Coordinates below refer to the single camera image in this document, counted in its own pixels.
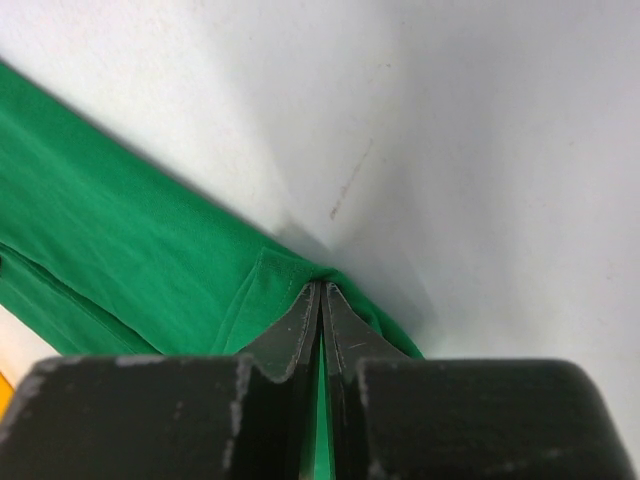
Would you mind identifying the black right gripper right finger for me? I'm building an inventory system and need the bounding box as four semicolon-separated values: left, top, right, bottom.
322;284;625;479

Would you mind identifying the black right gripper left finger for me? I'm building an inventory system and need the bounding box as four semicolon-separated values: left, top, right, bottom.
1;283;320;479

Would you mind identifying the green t-shirt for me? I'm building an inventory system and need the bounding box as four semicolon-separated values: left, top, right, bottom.
1;67;422;478

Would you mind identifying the yellow plastic tray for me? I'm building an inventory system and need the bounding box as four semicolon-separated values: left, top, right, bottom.
0;373;15;419

